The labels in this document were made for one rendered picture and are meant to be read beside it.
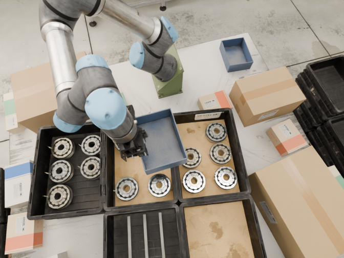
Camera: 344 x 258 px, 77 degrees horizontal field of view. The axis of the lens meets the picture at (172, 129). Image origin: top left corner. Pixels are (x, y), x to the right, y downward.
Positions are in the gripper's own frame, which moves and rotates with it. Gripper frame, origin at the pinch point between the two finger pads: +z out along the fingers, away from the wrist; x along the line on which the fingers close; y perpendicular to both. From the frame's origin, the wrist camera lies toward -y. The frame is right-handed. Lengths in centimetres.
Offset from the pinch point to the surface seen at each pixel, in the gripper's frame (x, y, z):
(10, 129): -70, -40, 31
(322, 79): 132, -36, 72
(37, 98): -47, -45, 18
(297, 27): 183, -127, 124
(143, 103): 2, -40, 42
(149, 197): -4.7, 15.1, 28.5
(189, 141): 20.2, -5.6, 30.2
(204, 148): 26.3, -0.1, 30.6
